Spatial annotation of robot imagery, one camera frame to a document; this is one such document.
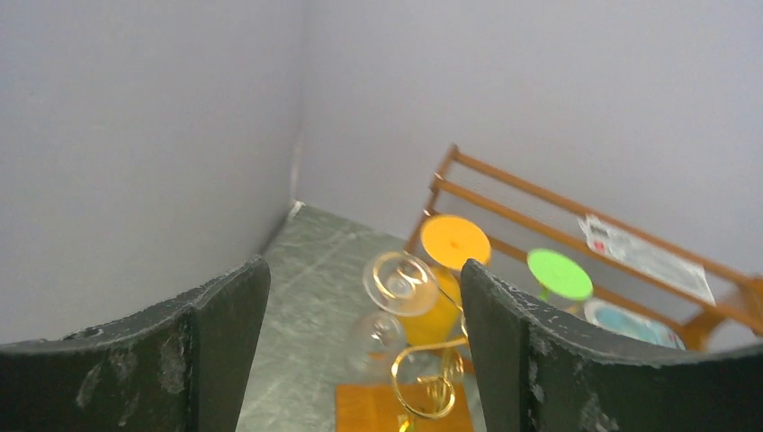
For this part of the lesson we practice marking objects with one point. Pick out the green plastic goblet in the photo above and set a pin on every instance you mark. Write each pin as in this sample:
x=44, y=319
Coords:
x=561, y=276

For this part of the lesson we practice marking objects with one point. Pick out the blue packaged item lower shelf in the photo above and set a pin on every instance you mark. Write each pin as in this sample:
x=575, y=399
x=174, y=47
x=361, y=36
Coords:
x=630, y=324

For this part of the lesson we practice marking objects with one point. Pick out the orange plastic goblet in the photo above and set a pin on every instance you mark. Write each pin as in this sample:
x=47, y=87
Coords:
x=449, y=241

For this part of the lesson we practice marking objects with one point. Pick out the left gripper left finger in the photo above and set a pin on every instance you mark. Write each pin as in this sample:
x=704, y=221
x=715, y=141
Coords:
x=179, y=365

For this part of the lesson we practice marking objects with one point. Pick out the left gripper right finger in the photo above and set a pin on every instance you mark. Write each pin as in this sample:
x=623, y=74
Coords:
x=539, y=368

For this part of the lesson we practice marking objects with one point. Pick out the wooden two-tier shelf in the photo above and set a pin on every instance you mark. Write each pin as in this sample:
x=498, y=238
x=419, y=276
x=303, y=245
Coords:
x=518, y=216

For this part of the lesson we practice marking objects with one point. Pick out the gold wire wine glass rack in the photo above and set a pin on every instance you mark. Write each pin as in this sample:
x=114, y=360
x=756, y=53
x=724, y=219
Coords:
x=424, y=386

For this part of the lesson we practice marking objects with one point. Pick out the packaged item top shelf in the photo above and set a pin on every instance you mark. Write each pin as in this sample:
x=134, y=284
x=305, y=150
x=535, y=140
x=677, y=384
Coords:
x=638, y=254

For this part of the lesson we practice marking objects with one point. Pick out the clear wine glass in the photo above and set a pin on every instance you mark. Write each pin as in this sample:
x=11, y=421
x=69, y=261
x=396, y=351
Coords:
x=401, y=286

